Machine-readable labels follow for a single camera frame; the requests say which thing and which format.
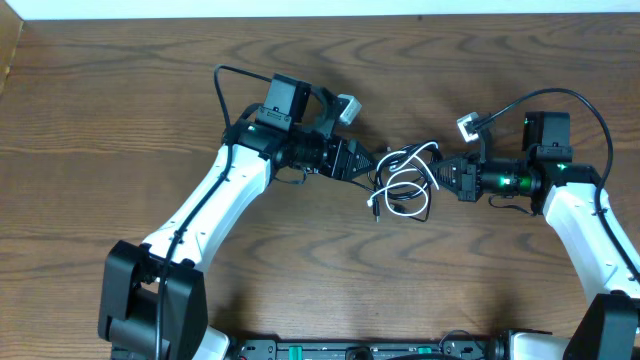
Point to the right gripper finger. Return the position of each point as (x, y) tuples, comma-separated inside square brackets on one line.
[(453, 163), (449, 178)]

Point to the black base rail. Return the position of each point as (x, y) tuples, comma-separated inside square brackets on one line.
[(350, 350)]

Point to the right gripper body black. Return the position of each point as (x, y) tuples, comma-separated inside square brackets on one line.
[(468, 178)]

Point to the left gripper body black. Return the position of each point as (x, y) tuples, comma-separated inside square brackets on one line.
[(338, 159)]

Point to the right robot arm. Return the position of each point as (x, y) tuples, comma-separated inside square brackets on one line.
[(567, 196)]

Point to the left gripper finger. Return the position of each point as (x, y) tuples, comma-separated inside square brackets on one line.
[(359, 156), (360, 167)]

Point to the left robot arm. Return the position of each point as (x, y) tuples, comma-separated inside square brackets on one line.
[(153, 299)]

